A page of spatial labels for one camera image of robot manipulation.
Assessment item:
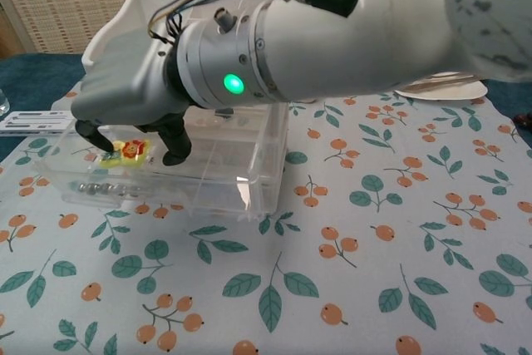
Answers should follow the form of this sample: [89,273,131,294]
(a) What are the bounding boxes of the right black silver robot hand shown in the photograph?
[70,32,193,167]

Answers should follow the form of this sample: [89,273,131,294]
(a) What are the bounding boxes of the yellow flower eraser packet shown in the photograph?
[99,138,153,170]

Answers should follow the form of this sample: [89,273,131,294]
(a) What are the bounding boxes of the clear plastic storage box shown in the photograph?
[32,121,288,223]

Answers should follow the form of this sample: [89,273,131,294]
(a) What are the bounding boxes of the white two-tier plastic organizer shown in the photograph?
[81,0,292,173]

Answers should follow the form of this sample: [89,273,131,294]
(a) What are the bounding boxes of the dark blue table cover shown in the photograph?
[0,52,532,164]

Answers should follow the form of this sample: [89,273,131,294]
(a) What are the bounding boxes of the white folding stand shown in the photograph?
[0,109,80,137]

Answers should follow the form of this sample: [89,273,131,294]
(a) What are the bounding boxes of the bamboo folding screen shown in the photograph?
[0,0,458,57]

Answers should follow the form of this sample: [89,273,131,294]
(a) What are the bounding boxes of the floral print tablecloth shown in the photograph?
[0,80,532,355]

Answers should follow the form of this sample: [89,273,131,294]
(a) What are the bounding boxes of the metal table knife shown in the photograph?
[405,74,479,91]

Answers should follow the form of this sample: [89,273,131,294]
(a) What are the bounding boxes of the white plate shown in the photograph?
[392,71,489,103]

